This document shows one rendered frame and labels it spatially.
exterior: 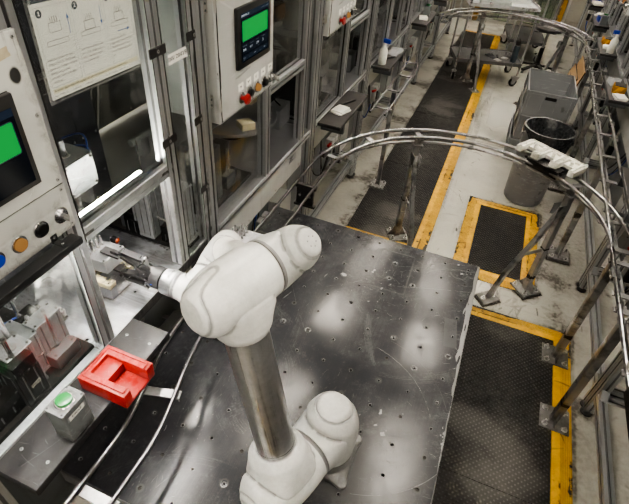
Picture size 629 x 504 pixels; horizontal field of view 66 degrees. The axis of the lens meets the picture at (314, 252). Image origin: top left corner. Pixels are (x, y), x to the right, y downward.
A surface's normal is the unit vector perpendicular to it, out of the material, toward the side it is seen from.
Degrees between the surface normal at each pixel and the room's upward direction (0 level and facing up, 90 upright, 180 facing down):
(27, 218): 90
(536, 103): 91
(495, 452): 0
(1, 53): 89
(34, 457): 0
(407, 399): 0
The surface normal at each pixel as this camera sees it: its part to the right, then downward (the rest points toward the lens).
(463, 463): 0.07, -0.76
